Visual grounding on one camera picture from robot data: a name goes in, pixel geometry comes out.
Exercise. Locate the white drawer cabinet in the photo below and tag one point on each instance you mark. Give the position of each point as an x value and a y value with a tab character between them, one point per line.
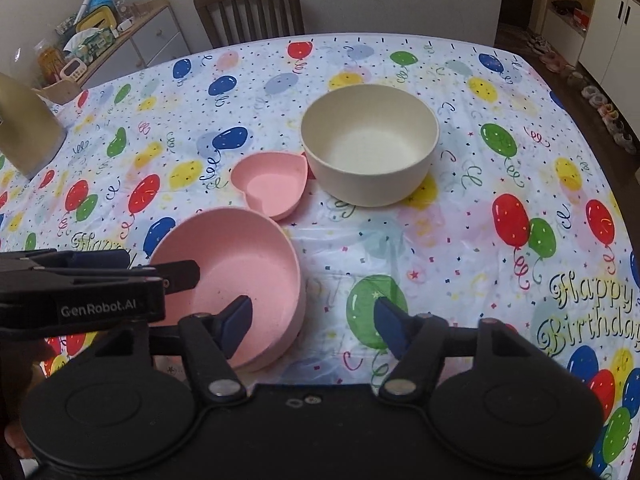
150	45

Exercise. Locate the person's left hand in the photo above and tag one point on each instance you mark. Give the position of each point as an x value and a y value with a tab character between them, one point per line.
30	360

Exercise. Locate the pink bowl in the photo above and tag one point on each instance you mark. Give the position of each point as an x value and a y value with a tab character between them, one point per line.
225	270

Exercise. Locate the white floor cabinet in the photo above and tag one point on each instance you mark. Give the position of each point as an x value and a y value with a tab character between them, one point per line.
610	35

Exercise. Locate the dark wooden chair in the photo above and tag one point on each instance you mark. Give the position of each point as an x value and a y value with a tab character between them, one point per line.
250	15

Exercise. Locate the cream bowl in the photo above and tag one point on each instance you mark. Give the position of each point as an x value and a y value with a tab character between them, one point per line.
370	150

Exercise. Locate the open shelf niche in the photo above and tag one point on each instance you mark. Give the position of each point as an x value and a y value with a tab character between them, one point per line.
567	25

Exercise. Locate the row of shoes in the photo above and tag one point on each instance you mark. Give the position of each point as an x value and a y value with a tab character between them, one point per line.
600	100

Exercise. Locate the balloon printed tablecloth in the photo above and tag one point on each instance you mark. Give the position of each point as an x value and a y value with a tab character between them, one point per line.
400	270

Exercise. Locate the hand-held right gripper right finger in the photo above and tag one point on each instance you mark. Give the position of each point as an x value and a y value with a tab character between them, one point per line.
392	326

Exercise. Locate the gold thermos jug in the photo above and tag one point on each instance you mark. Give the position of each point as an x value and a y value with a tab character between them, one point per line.
30	130

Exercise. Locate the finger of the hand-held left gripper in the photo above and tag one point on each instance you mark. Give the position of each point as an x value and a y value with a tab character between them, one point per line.
97	258
170	275

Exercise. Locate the orange container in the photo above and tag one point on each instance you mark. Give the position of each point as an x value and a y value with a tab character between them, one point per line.
50	62

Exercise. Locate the small pink heart dish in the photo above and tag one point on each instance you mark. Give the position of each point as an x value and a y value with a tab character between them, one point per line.
270	185

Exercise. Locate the green tissue box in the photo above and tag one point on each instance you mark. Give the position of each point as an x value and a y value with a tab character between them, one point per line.
92	45

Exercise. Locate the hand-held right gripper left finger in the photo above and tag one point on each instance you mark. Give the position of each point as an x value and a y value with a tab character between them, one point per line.
235	321

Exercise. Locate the small white timer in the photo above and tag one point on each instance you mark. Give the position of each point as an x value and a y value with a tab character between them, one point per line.
72	70

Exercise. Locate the white rolled tube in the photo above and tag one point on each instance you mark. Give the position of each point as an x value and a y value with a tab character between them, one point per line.
85	2

